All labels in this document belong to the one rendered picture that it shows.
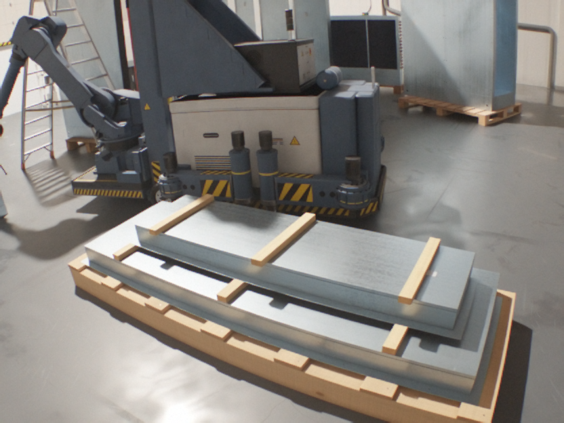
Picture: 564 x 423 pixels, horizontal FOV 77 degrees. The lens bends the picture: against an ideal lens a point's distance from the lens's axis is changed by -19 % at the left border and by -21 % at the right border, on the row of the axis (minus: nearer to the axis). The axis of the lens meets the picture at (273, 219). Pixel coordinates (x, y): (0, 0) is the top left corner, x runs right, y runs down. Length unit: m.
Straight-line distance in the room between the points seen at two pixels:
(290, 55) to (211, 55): 0.53
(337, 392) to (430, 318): 0.44
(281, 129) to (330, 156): 0.35
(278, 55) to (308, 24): 4.58
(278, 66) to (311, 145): 0.56
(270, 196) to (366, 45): 5.71
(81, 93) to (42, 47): 0.56
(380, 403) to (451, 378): 0.26
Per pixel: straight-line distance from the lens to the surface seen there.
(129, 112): 3.74
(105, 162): 3.73
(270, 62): 2.83
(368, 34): 8.00
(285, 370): 1.66
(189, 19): 2.95
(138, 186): 3.34
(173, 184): 2.89
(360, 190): 2.49
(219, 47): 2.86
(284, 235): 1.89
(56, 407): 1.93
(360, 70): 8.08
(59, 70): 3.73
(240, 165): 2.66
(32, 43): 3.84
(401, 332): 1.55
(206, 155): 2.98
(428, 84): 6.71
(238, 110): 2.79
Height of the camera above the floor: 1.30
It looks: 26 degrees down
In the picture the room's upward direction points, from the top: 5 degrees counter-clockwise
